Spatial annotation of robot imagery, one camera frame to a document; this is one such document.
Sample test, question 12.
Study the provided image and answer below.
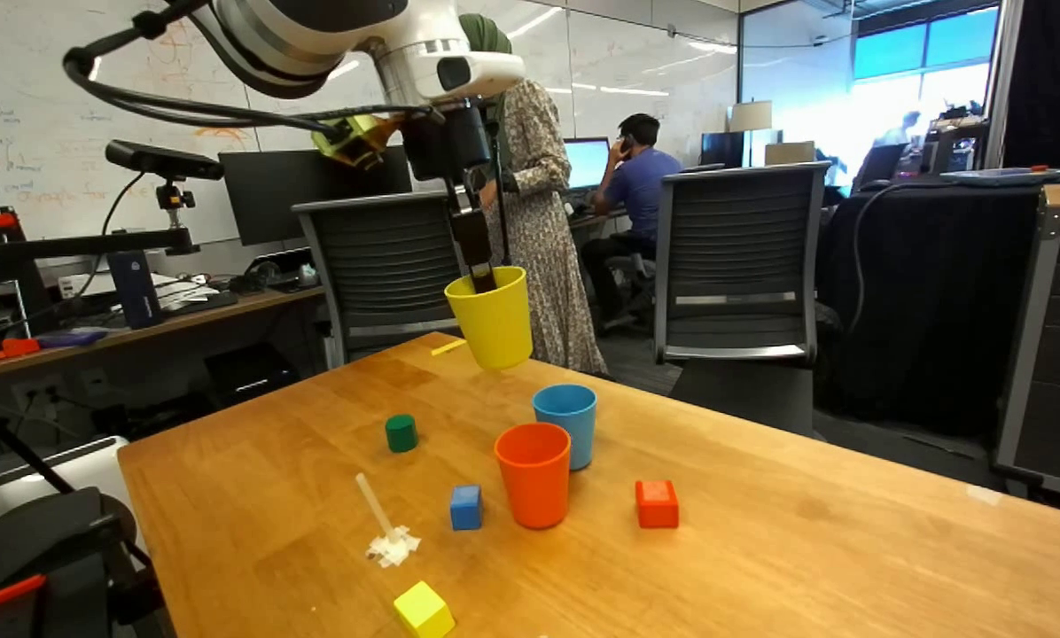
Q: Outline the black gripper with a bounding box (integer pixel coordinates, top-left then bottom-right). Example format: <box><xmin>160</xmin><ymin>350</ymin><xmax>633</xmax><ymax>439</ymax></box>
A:
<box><xmin>399</xmin><ymin>102</ymin><xmax>499</xmax><ymax>293</ymax></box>

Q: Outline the yellow plastic cup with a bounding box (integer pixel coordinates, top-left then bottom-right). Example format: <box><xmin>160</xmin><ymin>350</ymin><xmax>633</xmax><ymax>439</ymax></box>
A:
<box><xmin>438</xmin><ymin>263</ymin><xmax>535</xmax><ymax>371</ymax></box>

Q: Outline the orange plastic cup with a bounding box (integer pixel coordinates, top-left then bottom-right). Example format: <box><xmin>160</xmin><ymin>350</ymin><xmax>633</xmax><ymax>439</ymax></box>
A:
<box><xmin>488</xmin><ymin>423</ymin><xmax>575</xmax><ymax>531</ymax></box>

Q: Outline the person in patterned dress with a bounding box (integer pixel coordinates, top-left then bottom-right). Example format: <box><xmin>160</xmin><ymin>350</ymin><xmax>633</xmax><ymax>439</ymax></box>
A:
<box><xmin>453</xmin><ymin>12</ymin><xmax>608</xmax><ymax>378</ymax></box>

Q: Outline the grey mesh office chair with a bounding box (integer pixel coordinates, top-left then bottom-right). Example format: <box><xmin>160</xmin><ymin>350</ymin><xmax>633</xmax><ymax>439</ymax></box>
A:
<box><xmin>290</xmin><ymin>187</ymin><xmax>468</xmax><ymax>371</ymax></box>
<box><xmin>648</xmin><ymin>159</ymin><xmax>834</xmax><ymax>435</ymax></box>

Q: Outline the lit computer monitor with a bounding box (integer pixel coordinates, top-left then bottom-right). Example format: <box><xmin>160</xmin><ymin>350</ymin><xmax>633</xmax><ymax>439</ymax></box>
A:
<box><xmin>560</xmin><ymin>136</ymin><xmax>614</xmax><ymax>196</ymax></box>

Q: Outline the seated person blue shirt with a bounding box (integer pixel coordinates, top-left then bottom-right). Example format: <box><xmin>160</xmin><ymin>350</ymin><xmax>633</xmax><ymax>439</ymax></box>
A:
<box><xmin>586</xmin><ymin>110</ymin><xmax>683</xmax><ymax>260</ymax></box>

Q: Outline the black computer monitor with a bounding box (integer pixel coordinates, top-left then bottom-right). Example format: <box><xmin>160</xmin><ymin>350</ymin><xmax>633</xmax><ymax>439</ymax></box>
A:
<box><xmin>215</xmin><ymin>146</ymin><xmax>416</xmax><ymax>247</ymax></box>

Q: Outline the green wooden cylinder block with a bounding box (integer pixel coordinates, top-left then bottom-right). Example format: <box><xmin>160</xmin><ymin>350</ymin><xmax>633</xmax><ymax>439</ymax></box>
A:
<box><xmin>381</xmin><ymin>413</ymin><xmax>421</xmax><ymax>459</ymax></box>

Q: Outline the blue plastic cup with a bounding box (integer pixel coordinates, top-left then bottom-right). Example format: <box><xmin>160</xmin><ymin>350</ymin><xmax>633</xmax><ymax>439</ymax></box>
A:
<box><xmin>530</xmin><ymin>382</ymin><xmax>601</xmax><ymax>476</ymax></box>

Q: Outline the blue wooden block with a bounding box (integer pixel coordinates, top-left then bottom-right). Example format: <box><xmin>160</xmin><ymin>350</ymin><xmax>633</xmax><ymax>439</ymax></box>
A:
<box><xmin>446</xmin><ymin>482</ymin><xmax>486</xmax><ymax>537</ymax></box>

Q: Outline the white paper scrap with stick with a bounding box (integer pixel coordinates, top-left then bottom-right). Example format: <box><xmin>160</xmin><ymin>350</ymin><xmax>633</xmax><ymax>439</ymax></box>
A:
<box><xmin>352</xmin><ymin>472</ymin><xmax>421</xmax><ymax>572</ymax></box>

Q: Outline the red wooden block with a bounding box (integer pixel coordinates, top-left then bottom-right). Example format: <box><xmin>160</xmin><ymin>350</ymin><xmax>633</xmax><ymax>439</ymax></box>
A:
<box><xmin>629</xmin><ymin>476</ymin><xmax>683</xmax><ymax>531</ymax></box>

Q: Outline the small beige box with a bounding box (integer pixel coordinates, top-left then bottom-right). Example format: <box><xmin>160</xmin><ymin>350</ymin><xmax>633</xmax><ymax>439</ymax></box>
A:
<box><xmin>764</xmin><ymin>137</ymin><xmax>819</xmax><ymax>166</ymax></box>

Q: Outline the wooden side desk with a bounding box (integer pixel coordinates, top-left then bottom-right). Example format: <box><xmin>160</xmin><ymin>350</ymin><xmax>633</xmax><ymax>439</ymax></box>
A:
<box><xmin>0</xmin><ymin>279</ymin><xmax>326</xmax><ymax>387</ymax></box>

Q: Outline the yellow wooden block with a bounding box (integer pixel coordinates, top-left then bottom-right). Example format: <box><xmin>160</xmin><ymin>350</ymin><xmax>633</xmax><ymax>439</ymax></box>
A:
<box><xmin>388</xmin><ymin>577</ymin><xmax>456</xmax><ymax>638</ymax></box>

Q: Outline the black camera on stand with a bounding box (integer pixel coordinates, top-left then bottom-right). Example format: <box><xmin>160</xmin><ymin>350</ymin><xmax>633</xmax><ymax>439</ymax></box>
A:
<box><xmin>104</xmin><ymin>137</ymin><xmax>225</xmax><ymax>219</ymax></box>

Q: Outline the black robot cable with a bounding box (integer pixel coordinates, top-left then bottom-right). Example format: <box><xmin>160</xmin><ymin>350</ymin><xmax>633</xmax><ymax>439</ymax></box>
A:
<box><xmin>60</xmin><ymin>0</ymin><xmax>451</xmax><ymax>131</ymax></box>

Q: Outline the black equipment orange handle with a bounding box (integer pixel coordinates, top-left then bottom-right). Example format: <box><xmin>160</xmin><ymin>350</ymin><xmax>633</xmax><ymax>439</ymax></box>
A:
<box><xmin>0</xmin><ymin>489</ymin><xmax>176</xmax><ymax>638</ymax></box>

